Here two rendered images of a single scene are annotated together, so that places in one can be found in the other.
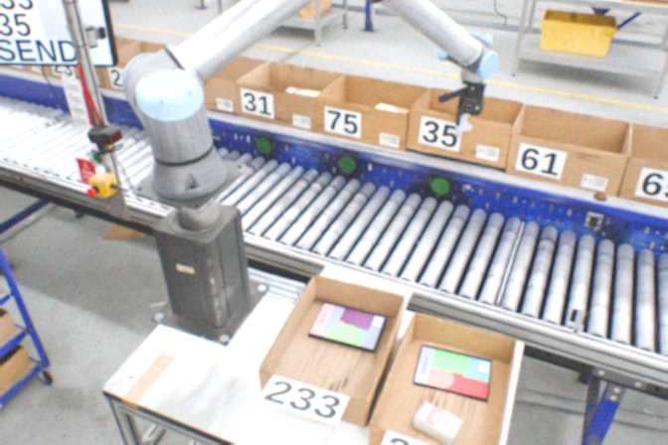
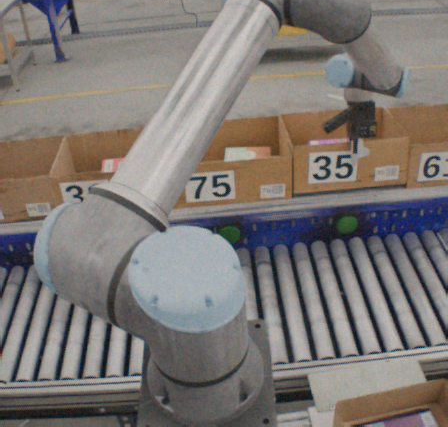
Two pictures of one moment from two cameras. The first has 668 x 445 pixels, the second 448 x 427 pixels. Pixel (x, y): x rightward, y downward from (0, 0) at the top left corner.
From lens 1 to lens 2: 0.92 m
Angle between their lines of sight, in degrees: 21
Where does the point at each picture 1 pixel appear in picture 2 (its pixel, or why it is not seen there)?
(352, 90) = not seen: hidden behind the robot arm
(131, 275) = not seen: outside the picture
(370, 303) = (403, 401)
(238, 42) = (203, 146)
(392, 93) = (235, 133)
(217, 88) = (24, 192)
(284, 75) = (90, 147)
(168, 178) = (209, 401)
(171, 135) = (222, 344)
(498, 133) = (396, 149)
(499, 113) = not seen: hidden behind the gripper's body
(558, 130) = (420, 126)
